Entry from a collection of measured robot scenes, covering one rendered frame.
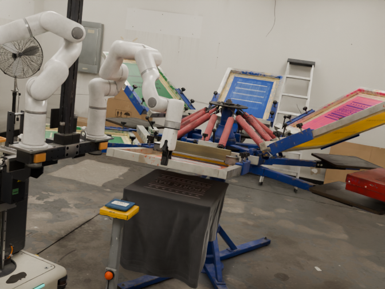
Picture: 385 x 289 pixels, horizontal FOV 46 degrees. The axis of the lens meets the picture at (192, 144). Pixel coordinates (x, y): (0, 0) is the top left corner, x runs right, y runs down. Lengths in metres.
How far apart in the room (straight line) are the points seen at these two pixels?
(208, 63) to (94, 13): 1.99
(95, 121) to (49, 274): 0.98
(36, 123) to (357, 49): 5.22
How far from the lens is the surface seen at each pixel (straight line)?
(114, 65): 2.35
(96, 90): 2.42
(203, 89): 6.85
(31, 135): 2.13
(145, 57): 2.18
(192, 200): 2.21
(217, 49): 6.80
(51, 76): 2.03
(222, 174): 2.01
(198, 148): 2.63
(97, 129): 2.46
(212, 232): 2.47
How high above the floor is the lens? 1.64
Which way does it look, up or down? 11 degrees down
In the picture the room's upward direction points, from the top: 8 degrees clockwise
